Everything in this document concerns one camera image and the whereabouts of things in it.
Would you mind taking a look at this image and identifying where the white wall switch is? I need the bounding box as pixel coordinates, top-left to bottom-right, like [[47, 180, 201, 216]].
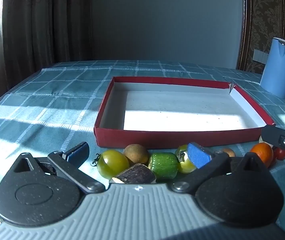
[[253, 49, 269, 63]]

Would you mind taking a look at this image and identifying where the green tomato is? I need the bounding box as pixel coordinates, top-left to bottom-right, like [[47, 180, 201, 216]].
[[175, 144, 197, 174], [91, 149, 130, 180]]

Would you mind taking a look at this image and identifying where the dark sugarcane piece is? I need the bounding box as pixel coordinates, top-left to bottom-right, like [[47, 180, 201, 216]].
[[109, 163, 157, 185]]

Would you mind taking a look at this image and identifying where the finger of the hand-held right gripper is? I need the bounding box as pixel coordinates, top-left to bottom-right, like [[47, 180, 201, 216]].
[[261, 125, 285, 167]]

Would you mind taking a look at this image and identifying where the brown patterned curtain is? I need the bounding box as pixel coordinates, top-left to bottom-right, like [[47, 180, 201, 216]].
[[1, 0, 93, 91]]

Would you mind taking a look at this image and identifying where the teal checked tablecloth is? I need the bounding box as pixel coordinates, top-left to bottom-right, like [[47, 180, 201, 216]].
[[0, 60, 285, 240]]

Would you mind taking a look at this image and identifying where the green cucumber piece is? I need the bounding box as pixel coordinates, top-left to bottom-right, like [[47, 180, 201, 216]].
[[148, 152, 179, 180]]

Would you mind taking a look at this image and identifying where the dark wooden frame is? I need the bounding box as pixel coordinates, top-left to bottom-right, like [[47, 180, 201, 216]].
[[236, 0, 285, 72]]

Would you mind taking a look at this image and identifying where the orange mandarin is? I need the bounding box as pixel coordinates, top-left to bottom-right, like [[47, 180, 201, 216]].
[[250, 142, 274, 168]]

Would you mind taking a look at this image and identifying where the brown kiwi fruit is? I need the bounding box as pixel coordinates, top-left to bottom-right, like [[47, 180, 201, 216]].
[[123, 144, 150, 166]]

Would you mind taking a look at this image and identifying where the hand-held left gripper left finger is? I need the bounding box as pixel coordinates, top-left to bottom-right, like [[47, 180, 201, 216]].
[[7, 142, 106, 194]]

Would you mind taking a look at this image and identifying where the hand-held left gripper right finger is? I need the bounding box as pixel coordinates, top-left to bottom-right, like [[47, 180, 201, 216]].
[[171, 142, 271, 194]]

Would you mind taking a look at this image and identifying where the red cherry tomato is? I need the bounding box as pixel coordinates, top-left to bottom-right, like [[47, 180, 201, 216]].
[[274, 147, 285, 161]]

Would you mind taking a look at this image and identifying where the red cardboard box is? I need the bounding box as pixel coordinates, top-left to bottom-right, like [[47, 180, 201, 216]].
[[94, 76, 276, 148]]

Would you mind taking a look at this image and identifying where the blue electric kettle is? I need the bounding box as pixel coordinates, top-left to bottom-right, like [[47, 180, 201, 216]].
[[260, 37, 285, 99]]

